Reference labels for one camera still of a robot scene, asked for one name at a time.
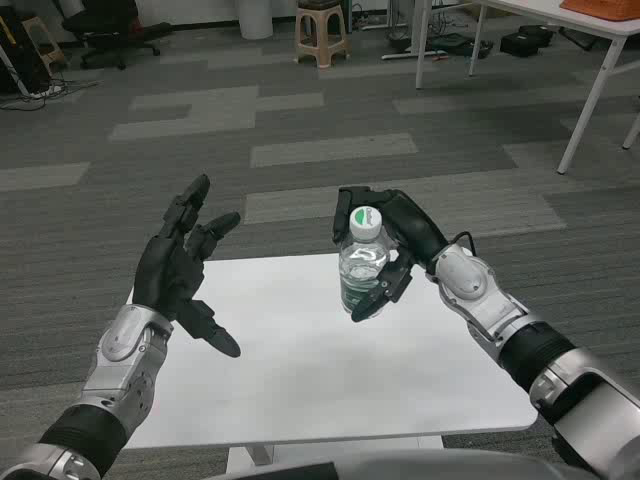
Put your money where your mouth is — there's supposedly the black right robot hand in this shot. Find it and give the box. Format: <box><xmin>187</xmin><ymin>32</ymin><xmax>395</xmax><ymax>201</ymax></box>
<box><xmin>332</xmin><ymin>184</ymin><xmax>451</xmax><ymax>324</ymax></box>

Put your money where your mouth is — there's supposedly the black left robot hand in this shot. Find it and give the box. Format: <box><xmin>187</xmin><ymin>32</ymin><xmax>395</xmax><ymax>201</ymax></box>
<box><xmin>130</xmin><ymin>173</ymin><xmax>242</xmax><ymax>359</ymax></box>

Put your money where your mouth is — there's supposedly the clear water bottle green label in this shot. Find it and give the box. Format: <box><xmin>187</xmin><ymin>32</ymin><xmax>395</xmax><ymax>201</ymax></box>
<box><xmin>338</xmin><ymin>205</ymin><xmax>401</xmax><ymax>317</ymax></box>

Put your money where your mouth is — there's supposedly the black flat bag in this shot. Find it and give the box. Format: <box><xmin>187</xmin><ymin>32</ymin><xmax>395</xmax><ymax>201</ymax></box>
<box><xmin>430</xmin><ymin>33</ymin><xmax>494</xmax><ymax>60</ymax></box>

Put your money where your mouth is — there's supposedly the black square case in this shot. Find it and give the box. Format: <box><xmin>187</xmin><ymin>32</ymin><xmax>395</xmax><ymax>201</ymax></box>
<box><xmin>499</xmin><ymin>25</ymin><xmax>551</xmax><ymax>57</ymax></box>

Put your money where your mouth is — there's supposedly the beige plastic stool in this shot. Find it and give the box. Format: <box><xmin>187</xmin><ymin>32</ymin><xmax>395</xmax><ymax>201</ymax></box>
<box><xmin>293</xmin><ymin>0</ymin><xmax>351</xmax><ymax>70</ymax></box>

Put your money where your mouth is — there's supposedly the light wooden stool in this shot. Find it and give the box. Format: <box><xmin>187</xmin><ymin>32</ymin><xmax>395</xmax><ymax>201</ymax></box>
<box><xmin>20</xmin><ymin>15</ymin><xmax>69</xmax><ymax>76</ymax></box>

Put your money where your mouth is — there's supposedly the silver robot chest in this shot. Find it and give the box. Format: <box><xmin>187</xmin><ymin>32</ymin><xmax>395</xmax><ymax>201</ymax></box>
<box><xmin>239</xmin><ymin>447</ymin><xmax>601</xmax><ymax>480</ymax></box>

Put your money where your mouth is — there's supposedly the white slanted leg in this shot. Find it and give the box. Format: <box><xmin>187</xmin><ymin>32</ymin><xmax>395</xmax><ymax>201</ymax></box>
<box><xmin>0</xmin><ymin>47</ymin><xmax>31</xmax><ymax>96</ymax></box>

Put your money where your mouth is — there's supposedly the black office chair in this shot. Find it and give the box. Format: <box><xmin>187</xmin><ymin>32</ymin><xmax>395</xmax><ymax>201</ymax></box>
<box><xmin>60</xmin><ymin>0</ymin><xmax>174</xmax><ymax>71</ymax></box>

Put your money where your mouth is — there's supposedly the white plant pot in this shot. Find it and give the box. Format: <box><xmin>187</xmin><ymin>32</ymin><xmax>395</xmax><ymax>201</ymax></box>
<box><xmin>238</xmin><ymin>0</ymin><xmax>274</xmax><ymax>40</ymax></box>

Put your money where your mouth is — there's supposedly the black cabinet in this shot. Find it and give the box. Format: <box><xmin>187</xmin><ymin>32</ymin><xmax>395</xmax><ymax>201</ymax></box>
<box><xmin>0</xmin><ymin>9</ymin><xmax>51</xmax><ymax>94</ymax></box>

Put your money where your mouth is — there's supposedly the large white table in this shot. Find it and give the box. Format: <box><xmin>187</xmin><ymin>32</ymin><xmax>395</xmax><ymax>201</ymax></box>
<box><xmin>414</xmin><ymin>0</ymin><xmax>640</xmax><ymax>175</ymax></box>

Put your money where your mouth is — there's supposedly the orange tray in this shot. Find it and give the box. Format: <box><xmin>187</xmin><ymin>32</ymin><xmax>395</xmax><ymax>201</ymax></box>
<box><xmin>558</xmin><ymin>0</ymin><xmax>640</xmax><ymax>21</ymax></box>

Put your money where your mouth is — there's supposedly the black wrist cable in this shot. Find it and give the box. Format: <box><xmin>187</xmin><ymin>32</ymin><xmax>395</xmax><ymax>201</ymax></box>
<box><xmin>447</xmin><ymin>230</ymin><xmax>476</xmax><ymax>256</ymax></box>

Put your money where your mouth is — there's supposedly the white desk leg frame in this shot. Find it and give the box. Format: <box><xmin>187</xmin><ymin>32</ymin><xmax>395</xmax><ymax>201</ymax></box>
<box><xmin>382</xmin><ymin>0</ymin><xmax>431</xmax><ymax>60</ymax></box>

